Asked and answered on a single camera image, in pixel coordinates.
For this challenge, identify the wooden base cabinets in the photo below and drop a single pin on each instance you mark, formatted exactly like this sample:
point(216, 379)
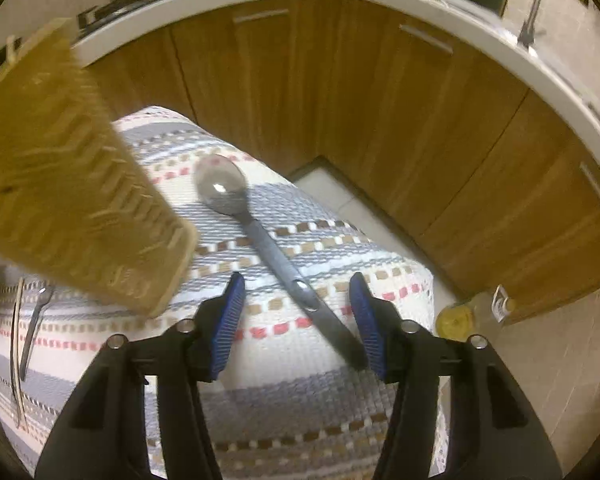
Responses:
point(380, 110)

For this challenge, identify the steel kitchen faucet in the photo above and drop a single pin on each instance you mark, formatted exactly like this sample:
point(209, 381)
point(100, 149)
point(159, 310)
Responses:
point(532, 5)

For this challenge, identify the large cooking oil bottle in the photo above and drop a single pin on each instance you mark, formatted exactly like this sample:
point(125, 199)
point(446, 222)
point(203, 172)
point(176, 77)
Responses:
point(475, 312)

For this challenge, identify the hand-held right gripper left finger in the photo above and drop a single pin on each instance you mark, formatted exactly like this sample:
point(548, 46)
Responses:
point(230, 320)

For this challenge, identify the black gas stove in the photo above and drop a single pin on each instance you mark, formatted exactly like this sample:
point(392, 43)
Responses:
point(115, 7)

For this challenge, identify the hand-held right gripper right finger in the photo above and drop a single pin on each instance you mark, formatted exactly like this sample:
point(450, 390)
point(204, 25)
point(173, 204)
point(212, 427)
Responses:
point(367, 325)

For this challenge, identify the striped woven table mat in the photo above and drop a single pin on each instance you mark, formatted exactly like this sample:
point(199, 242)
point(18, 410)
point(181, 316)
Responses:
point(290, 400)

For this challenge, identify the yellow plastic utensil basket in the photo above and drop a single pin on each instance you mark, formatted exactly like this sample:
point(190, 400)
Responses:
point(55, 160)

